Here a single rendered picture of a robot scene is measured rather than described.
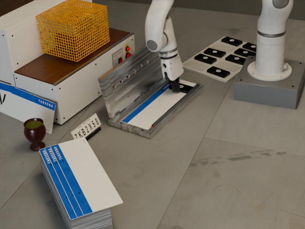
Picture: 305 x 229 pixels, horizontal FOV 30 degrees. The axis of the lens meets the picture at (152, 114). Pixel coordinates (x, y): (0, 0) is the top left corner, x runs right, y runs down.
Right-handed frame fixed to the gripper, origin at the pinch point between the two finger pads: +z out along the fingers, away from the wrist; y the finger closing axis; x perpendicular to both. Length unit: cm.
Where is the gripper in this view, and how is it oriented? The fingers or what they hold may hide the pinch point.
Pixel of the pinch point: (175, 87)
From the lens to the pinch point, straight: 248.3
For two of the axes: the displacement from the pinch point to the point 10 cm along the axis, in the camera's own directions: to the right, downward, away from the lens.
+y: 5.4, -4.7, 7.0
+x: -8.2, -0.8, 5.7
